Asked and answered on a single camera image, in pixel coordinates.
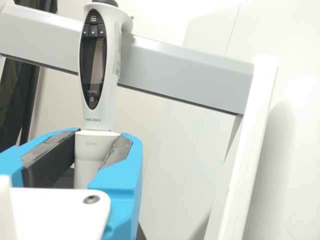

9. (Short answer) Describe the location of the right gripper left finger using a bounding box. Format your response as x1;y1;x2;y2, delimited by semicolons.
0;126;81;189

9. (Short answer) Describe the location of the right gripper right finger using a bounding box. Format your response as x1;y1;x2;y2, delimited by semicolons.
87;132;144;240

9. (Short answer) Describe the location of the pipette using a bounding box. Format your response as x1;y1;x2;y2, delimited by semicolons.
74;0;134;189

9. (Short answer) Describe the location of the white pipette stand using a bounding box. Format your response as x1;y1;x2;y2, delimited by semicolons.
0;3;280;240

